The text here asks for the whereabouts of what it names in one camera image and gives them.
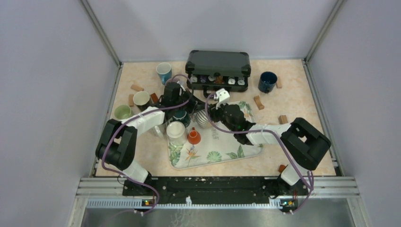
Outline light blue dotted mug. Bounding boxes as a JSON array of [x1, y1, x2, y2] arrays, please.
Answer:
[[156, 62, 172, 85]]

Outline light wooden block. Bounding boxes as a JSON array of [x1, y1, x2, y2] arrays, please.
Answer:
[[253, 96, 265, 110]]

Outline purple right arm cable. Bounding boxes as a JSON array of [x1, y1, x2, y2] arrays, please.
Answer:
[[204, 93, 315, 215]]

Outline dark green carrying case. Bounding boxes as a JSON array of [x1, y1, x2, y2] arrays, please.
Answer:
[[185, 50, 251, 97]]

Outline wooden block left lower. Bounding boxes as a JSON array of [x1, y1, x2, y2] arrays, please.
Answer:
[[150, 93, 159, 104]]

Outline light green mug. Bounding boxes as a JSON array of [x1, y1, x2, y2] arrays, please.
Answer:
[[113, 105, 132, 120]]

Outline white ribbed mug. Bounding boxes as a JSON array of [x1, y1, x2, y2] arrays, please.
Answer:
[[166, 121, 187, 146]]

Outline grey striped ribbed cup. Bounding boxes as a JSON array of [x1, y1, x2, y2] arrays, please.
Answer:
[[195, 110, 212, 129]]

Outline dark blue mug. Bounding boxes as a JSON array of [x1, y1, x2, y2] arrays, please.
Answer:
[[258, 71, 278, 94]]

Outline floral white serving tray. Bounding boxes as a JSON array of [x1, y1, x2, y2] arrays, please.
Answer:
[[167, 114, 263, 170]]

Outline wooden block left upper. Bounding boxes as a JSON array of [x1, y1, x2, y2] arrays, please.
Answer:
[[131, 84, 144, 92]]

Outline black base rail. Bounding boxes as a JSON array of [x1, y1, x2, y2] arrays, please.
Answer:
[[122, 176, 308, 206]]

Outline black glossy mug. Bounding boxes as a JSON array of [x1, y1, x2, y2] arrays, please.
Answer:
[[132, 91, 151, 111]]

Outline small red-brown block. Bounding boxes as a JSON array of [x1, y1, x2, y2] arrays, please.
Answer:
[[278, 165, 287, 173]]

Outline wooden block right rear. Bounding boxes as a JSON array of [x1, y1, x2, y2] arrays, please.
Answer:
[[276, 77, 282, 89]]

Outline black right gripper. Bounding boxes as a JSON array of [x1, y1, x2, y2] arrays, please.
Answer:
[[205, 100, 236, 134]]

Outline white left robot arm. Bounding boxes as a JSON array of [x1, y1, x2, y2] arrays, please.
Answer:
[[95, 83, 194, 195]]

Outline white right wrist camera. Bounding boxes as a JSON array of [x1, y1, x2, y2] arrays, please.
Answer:
[[214, 88, 230, 109]]

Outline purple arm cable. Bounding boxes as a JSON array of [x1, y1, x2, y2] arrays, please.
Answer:
[[204, 93, 315, 215], [101, 74, 195, 217]]

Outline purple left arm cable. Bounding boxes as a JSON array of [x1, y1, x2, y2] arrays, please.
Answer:
[[101, 74, 195, 217]]

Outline dark teal mug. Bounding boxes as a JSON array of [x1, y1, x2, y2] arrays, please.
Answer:
[[173, 109, 191, 127]]

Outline dark wooden block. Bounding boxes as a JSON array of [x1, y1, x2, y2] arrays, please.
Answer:
[[278, 115, 288, 124]]

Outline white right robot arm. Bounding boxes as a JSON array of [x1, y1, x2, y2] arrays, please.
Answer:
[[205, 104, 332, 195]]

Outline small orange cup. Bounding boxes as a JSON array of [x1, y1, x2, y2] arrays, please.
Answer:
[[187, 127, 201, 145]]

